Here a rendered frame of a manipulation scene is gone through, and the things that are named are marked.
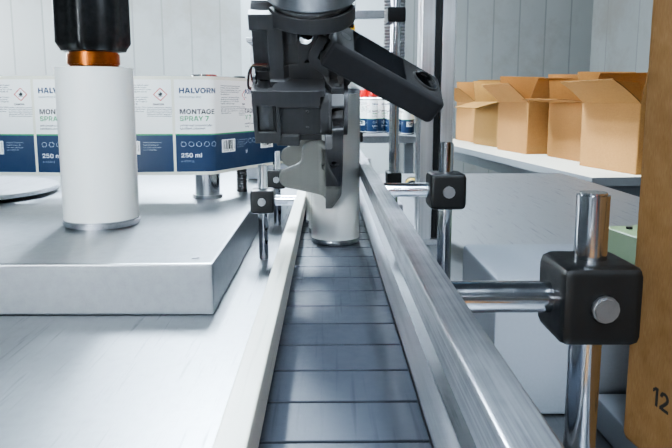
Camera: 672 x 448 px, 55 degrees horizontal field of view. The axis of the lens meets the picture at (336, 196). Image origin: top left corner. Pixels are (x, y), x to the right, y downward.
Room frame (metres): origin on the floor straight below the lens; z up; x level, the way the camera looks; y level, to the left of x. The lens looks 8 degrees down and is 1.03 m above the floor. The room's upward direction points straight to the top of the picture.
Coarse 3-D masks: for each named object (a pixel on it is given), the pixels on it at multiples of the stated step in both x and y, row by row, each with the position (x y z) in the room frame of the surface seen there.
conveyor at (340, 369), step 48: (336, 288) 0.50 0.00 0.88; (288, 336) 0.40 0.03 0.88; (336, 336) 0.40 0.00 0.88; (384, 336) 0.40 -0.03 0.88; (288, 384) 0.33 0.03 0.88; (336, 384) 0.33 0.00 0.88; (384, 384) 0.33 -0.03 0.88; (288, 432) 0.28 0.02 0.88; (336, 432) 0.28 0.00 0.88; (384, 432) 0.28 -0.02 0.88
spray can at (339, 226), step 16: (352, 96) 0.66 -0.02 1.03; (352, 112) 0.66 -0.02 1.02; (352, 128) 0.66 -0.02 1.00; (352, 144) 0.66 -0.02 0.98; (352, 160) 0.66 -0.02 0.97; (352, 176) 0.66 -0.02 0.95; (352, 192) 0.66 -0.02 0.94; (320, 208) 0.66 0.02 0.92; (336, 208) 0.66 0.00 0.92; (352, 208) 0.66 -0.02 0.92; (320, 224) 0.66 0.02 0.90; (336, 224) 0.66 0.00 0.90; (352, 224) 0.66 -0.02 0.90; (320, 240) 0.66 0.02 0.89; (336, 240) 0.66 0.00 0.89; (352, 240) 0.66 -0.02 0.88
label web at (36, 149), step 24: (0, 96) 0.97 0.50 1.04; (24, 96) 0.97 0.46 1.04; (48, 96) 0.97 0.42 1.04; (0, 120) 0.97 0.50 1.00; (24, 120) 0.97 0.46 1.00; (48, 120) 0.97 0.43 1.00; (0, 144) 0.97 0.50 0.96; (24, 144) 0.97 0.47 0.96; (48, 144) 0.97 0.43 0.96; (0, 168) 0.97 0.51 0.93; (24, 168) 0.97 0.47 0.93; (48, 168) 0.97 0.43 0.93
